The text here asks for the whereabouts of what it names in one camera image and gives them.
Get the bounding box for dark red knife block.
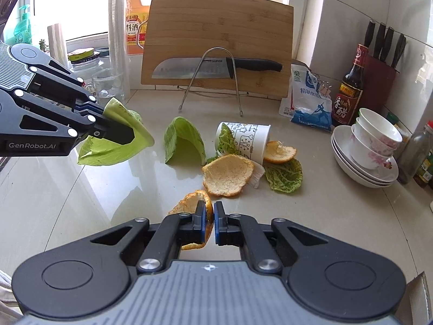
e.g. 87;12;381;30
359;54;397;116

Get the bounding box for black knife handle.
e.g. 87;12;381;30
380;26;395;62
363;19;377;48
373;22;387;59
391;33;407;69

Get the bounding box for green label seasoning jar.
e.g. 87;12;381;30
413;152;433;189

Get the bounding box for window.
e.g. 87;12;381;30
32;0;293;43

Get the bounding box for white plate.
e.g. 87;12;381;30
332;135;398;186
331;142;395;189
333;125;400;183

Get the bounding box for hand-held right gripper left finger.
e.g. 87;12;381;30
90;200;214;275

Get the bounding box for dark kitchen appliance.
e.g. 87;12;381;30
0;0;24;43

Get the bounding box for clear plastic roll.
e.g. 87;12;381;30
47;24;69;72

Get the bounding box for green soap bottle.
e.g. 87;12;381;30
14;5;32;45

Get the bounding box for glass jar with green lid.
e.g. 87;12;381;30
67;47;110;85

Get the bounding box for large orange peel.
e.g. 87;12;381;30
202;154;255;199

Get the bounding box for stack of clear plastic cups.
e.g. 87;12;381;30
108;0;132;100

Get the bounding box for beige bag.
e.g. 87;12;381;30
394;271;429;325

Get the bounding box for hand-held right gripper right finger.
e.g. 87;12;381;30
214;201;329;275

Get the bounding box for black handled kitchen knife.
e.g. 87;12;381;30
151;57;283;80

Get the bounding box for napa cabbage leaf piece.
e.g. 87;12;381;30
207;123;239;164

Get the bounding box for blue and white salt bag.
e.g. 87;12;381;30
279;64;334;132

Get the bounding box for curled orange peel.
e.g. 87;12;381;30
167;190;214;251

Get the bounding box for white floral bowl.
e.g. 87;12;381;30
355;118;401;158
350;125;396;170
359;108;403;144

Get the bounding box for glass bottle with red cap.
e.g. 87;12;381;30
397;120;433;184

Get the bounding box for white cabbage stem piece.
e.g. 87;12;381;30
248;161;266;190

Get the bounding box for clear glass mug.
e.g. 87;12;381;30
91;68;125;107

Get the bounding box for bamboo cutting board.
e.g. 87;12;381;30
140;0;295;100

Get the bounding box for crinkled napa cabbage leaf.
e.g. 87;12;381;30
263;157;304;194

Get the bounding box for orange cooking wine bottle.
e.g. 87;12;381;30
126;0;151;55

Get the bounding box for metal wire rack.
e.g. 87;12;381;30
178;47;245;117

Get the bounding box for small orange peel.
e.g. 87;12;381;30
263;140;297;165

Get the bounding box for white cloth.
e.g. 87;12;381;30
0;271;21;325

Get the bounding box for smooth light green cabbage leaf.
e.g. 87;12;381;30
77;97;155;167

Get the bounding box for curved green cabbage leaf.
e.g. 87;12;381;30
164;117;207;165

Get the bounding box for white printed paper cup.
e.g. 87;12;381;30
215;121;272;170

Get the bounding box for dark vinegar bottle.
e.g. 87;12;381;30
332;44;369;126

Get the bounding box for metal binder clips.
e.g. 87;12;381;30
316;78;333;97

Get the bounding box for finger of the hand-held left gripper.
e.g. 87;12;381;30
30;56;106;116
14;90;136;144

